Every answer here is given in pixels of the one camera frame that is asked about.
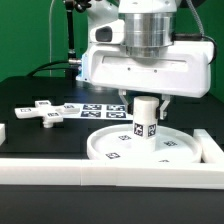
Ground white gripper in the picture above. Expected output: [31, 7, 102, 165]
[79, 41, 214, 120]

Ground white round table top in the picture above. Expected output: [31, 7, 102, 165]
[87, 124, 202, 163]

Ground white cross table base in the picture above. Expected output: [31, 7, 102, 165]
[14, 100, 80, 128]

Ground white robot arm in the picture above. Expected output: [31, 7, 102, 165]
[78, 0, 217, 118]

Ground white marker sheet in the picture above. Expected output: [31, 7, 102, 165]
[65, 103, 133, 120]

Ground white right fence bar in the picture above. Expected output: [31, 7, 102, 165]
[193, 129, 224, 164]

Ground white fence bar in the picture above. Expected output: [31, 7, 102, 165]
[193, 129, 224, 164]
[0, 158, 224, 190]

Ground white left fence block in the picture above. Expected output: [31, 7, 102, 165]
[0, 123, 6, 146]

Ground white front fence bar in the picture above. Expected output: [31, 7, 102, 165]
[0, 158, 224, 190]

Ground grey cable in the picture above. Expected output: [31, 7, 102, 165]
[48, 0, 58, 78]

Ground black cables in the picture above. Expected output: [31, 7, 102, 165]
[26, 59, 83, 78]

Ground black camera stand pole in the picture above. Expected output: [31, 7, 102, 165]
[63, 0, 91, 65]

